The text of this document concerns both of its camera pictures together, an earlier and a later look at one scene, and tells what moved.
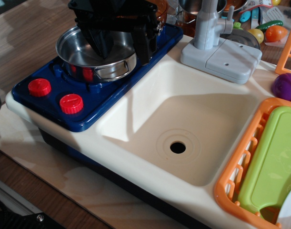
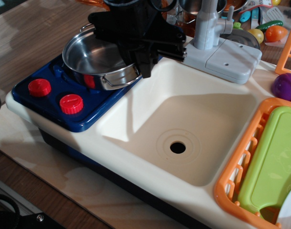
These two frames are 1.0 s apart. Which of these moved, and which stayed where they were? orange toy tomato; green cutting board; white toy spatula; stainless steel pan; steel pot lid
Moved: stainless steel pan
Stayed: white toy spatula; green cutting board; steel pot lid; orange toy tomato
